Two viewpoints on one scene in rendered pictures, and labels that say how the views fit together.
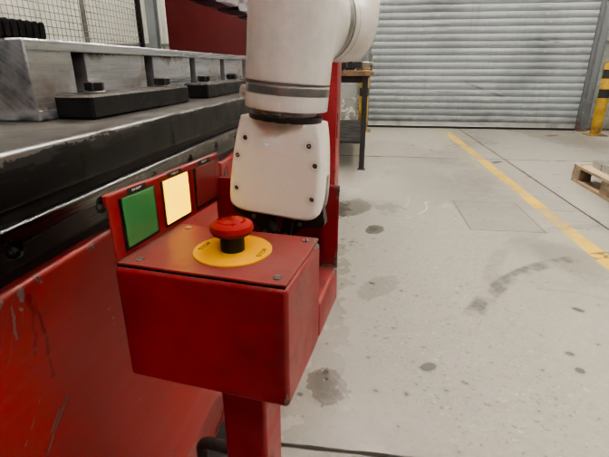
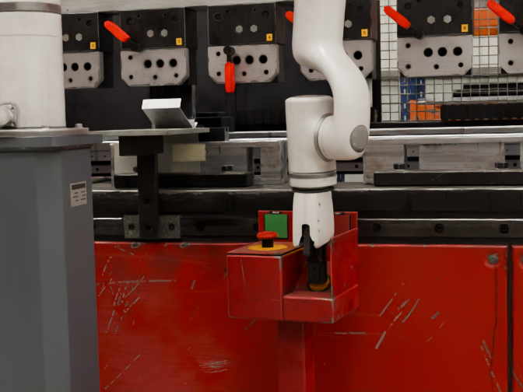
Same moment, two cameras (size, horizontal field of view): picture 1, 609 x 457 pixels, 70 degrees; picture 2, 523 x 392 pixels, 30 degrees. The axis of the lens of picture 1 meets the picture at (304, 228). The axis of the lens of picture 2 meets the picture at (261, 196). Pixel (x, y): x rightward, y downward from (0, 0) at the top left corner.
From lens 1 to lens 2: 1.79 m
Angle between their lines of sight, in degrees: 94
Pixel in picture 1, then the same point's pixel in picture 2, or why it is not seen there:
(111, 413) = not seen: hidden behind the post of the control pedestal
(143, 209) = (277, 223)
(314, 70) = (292, 164)
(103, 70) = (440, 155)
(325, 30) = (294, 145)
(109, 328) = not seen: hidden behind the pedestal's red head
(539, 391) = not seen: outside the picture
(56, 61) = (388, 150)
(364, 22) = (324, 138)
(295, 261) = (250, 252)
